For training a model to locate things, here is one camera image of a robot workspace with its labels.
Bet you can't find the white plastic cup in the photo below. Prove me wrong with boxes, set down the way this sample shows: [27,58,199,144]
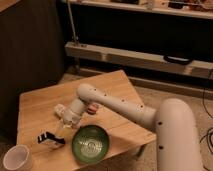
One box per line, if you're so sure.
[3,145,33,171]

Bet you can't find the metal pole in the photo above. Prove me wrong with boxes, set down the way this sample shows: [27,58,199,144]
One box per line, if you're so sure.
[67,0,79,46]

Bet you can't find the upper wooden shelf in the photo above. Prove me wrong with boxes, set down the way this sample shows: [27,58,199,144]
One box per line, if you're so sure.
[61,0,213,20]

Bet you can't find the wooden shelf beam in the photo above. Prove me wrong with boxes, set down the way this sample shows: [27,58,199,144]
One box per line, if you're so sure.
[65,42,213,78]

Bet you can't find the black handle on beam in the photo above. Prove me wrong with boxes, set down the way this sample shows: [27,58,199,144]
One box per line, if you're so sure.
[163,56,193,65]

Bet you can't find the green bowl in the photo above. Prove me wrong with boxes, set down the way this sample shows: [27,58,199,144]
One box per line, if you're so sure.
[71,125,110,164]

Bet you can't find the black cables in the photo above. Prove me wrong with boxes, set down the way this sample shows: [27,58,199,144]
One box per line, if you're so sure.
[199,69,213,146]

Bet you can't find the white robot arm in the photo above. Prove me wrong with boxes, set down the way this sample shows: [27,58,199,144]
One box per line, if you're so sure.
[62,84,203,171]

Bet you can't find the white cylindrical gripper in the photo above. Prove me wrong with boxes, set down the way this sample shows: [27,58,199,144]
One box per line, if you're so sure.
[62,98,87,128]

